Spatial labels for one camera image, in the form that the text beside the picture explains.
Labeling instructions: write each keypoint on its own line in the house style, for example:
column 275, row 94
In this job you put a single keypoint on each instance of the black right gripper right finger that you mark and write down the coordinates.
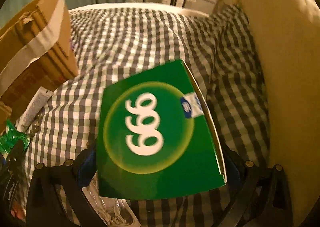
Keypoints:
column 259, row 196

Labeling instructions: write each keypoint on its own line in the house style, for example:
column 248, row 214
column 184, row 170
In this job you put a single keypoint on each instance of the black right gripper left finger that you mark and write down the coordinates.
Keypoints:
column 55, row 196

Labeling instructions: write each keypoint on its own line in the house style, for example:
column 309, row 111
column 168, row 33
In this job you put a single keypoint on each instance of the white tube packet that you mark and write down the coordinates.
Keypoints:
column 37, row 102

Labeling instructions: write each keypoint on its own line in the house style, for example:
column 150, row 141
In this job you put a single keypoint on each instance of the green 999 medicine box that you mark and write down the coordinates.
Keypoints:
column 157, row 138

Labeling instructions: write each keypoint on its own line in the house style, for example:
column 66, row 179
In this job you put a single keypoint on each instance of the green foil snack packet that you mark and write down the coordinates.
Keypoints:
column 10, row 137

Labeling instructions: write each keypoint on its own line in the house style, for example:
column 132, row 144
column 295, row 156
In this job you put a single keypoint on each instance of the clear plastic blister tray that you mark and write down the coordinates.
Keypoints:
column 113, row 211

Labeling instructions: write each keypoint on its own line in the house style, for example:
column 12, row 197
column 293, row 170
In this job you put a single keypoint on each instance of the torn brown cardboard box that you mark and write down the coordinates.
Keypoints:
column 36, row 53

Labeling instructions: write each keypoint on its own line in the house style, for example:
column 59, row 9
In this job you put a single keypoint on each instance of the gingham checked bed cover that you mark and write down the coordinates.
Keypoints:
column 112, row 44

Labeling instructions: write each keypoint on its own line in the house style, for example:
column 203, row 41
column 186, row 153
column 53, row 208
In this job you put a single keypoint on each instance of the cream pillow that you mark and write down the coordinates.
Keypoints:
column 286, row 34

